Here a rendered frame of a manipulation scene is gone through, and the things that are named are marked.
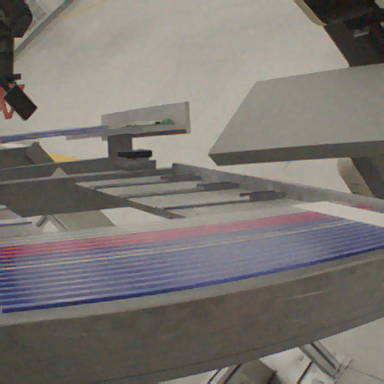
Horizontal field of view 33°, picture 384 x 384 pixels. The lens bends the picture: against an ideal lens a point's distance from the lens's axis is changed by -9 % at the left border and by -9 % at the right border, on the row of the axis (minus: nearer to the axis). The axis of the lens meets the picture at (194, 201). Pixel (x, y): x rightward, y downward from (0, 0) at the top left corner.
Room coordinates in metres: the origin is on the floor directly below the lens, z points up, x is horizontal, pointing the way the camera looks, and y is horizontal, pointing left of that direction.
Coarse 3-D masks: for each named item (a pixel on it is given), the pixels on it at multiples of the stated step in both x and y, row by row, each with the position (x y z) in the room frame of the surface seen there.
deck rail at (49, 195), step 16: (64, 176) 1.07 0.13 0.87; (80, 176) 1.07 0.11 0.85; (96, 176) 1.07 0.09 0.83; (112, 176) 1.08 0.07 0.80; (128, 176) 1.09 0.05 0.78; (144, 176) 1.09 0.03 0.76; (0, 192) 1.03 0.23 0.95; (16, 192) 1.04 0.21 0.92; (32, 192) 1.04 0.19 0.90; (48, 192) 1.05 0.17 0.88; (64, 192) 1.06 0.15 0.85; (80, 192) 1.06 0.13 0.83; (16, 208) 1.03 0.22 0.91; (32, 208) 1.04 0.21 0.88; (48, 208) 1.04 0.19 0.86; (64, 208) 1.05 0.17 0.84; (80, 208) 1.06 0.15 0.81; (96, 208) 1.06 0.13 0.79; (112, 208) 1.07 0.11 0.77
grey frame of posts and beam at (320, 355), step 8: (312, 344) 1.13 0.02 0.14; (320, 344) 1.12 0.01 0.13; (304, 352) 1.14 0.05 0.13; (312, 352) 1.11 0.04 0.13; (320, 352) 1.13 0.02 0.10; (328, 352) 1.12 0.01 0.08; (312, 360) 1.14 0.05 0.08; (320, 360) 1.11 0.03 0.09; (328, 360) 1.13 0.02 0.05; (336, 360) 1.12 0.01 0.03; (320, 368) 1.14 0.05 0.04; (328, 368) 1.11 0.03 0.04; (336, 368) 1.12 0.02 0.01
